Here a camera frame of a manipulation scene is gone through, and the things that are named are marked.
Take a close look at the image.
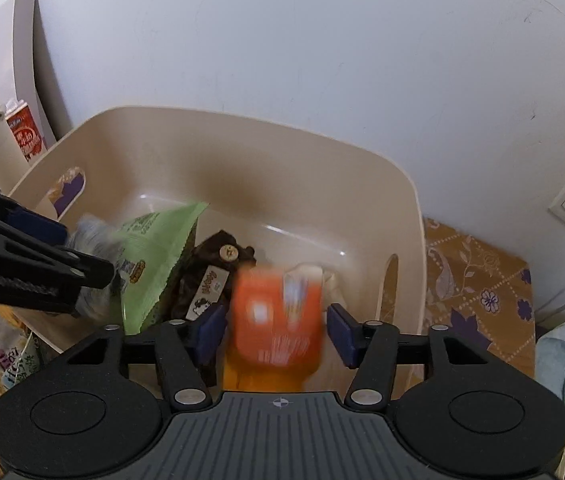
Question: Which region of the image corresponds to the green snack packet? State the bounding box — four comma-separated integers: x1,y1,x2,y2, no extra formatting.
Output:
116,203,208,335

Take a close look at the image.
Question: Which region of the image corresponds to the orange squeeze bottle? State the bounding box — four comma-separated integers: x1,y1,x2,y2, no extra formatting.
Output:
222,264,325,392

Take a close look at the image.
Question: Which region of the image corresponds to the purple floral table mat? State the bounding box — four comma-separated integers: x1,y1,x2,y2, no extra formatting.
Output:
423,219,535,377

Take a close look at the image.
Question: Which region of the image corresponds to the lilac leaning board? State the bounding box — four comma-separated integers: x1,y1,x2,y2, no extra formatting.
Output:
0,0,61,148

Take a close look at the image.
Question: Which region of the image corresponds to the red white milk carton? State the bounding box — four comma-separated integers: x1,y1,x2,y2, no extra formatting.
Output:
5,99,46,165

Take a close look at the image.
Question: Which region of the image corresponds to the green white chip bag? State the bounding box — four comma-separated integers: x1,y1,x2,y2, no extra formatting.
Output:
66,214,123,324

